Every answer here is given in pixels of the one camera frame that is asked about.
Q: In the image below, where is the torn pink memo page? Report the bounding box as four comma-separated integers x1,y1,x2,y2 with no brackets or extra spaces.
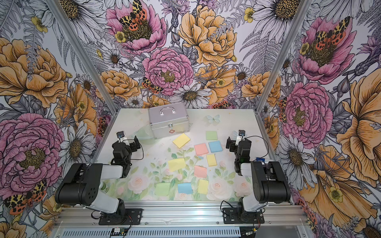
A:
194,166,207,178

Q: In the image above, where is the torn blue memo page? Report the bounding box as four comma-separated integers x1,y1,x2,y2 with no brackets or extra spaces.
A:
178,182,193,194

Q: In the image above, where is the pink and yellow memo pad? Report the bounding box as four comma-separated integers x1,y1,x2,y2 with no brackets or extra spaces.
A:
194,143,209,156

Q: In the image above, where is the torn green memo page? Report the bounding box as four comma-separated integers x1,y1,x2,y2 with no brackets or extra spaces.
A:
155,182,170,197

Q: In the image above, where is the aluminium front rail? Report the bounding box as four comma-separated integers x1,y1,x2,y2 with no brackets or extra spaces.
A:
54,201,308,229

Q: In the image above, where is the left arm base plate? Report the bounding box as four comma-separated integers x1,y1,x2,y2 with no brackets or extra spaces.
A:
98,208,143,226

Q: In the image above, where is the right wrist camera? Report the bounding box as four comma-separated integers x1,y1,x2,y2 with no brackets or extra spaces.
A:
235,130,246,146

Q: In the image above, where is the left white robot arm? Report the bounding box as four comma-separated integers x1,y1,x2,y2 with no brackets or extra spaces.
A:
55,137,141,226

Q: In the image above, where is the pale yellow memo pad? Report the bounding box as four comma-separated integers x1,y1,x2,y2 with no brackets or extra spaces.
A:
173,133,191,148

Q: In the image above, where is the blue memo pad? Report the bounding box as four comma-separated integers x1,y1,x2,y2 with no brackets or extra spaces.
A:
208,141,223,153

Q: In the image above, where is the silver metal first-aid case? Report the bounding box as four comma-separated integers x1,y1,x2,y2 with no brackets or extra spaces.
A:
148,102,190,139

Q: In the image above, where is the green cap white bottle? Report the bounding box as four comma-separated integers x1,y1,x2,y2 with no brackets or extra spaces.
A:
99,181,110,193

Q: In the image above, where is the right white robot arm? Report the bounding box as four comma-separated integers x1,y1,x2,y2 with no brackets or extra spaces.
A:
221,135,291,225

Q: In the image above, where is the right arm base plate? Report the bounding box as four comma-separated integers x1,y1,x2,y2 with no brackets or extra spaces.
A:
222,207,265,225

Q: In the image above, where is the green memo pad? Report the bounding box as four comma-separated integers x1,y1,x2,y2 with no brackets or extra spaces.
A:
205,131,218,141

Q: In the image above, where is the clear glass bowl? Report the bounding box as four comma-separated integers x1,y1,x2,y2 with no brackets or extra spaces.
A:
131,125,156,145

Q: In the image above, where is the torn yellow memo page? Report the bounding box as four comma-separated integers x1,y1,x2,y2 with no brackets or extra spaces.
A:
197,179,208,194

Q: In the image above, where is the green circuit board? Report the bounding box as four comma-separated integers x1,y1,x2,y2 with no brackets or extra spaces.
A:
109,228,129,238

